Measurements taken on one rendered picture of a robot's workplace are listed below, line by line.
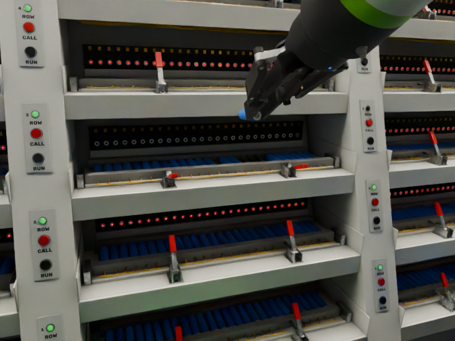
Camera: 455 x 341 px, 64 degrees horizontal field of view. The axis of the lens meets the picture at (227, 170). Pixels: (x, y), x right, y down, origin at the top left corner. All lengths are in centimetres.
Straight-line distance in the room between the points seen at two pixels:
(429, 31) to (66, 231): 97
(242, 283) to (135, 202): 28
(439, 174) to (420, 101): 19
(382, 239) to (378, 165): 18
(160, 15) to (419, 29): 65
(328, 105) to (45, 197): 61
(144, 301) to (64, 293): 14
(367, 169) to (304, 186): 17
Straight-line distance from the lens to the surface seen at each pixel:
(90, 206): 72
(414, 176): 101
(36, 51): 75
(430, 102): 107
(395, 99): 99
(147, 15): 79
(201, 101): 75
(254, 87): 50
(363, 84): 94
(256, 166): 82
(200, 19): 81
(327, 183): 85
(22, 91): 74
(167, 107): 74
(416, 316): 109
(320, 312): 97
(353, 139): 89
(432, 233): 111
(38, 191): 72
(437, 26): 114
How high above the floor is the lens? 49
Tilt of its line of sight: level
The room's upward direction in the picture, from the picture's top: 4 degrees counter-clockwise
